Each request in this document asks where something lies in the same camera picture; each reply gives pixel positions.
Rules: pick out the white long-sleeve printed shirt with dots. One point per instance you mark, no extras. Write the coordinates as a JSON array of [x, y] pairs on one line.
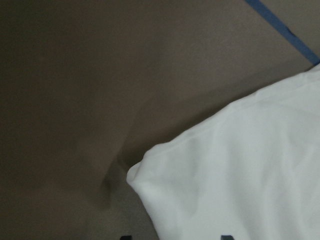
[[251, 171]]

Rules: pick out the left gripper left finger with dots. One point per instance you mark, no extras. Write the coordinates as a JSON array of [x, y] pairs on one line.
[[126, 237]]

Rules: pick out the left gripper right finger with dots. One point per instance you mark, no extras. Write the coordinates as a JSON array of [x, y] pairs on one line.
[[226, 237]]

